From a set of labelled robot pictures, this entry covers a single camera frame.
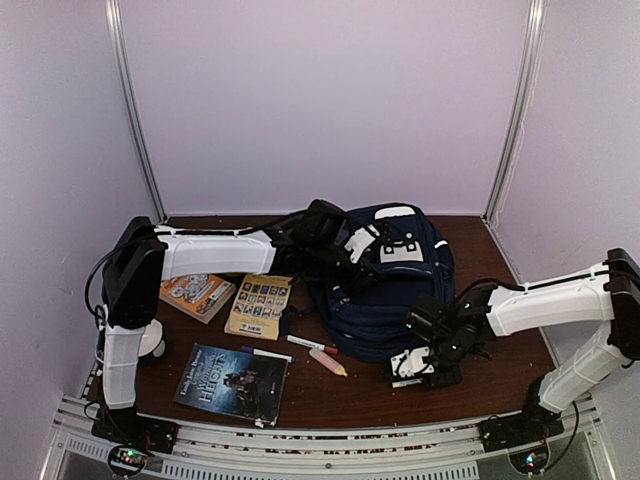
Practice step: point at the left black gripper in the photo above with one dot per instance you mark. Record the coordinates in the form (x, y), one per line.
(361, 279)

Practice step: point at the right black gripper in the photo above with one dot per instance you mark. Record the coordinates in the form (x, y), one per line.
(453, 377)

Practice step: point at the navy blue backpack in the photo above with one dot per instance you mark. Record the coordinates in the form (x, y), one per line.
(367, 321)

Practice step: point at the red capped white marker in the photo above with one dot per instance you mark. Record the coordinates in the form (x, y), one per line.
(311, 344)

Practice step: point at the yellow paperback book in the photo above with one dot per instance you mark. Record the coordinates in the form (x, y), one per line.
(258, 306)

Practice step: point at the orange comic paperback book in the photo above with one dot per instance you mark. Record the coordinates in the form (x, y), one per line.
(200, 296)

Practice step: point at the black capped white pen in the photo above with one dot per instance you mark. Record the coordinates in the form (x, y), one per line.
(406, 383)

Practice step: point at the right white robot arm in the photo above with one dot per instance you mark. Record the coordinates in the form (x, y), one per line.
(606, 293)

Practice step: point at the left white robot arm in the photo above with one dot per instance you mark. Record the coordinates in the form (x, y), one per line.
(145, 255)

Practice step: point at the purple capped white marker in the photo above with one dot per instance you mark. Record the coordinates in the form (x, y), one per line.
(266, 353)

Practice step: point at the dark Wuthering Heights book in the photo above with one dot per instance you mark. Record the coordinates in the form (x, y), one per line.
(233, 383)

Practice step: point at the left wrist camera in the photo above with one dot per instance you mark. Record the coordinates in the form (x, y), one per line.
(360, 241)

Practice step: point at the front aluminium rail frame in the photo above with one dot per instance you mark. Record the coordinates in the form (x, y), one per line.
(442, 450)

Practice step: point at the right corner aluminium post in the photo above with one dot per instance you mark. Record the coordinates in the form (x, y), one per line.
(524, 91)

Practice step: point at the corner aluminium post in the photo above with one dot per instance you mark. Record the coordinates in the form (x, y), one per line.
(524, 91)
(117, 37)

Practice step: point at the left corner aluminium post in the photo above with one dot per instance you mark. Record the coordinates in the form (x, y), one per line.
(117, 37)

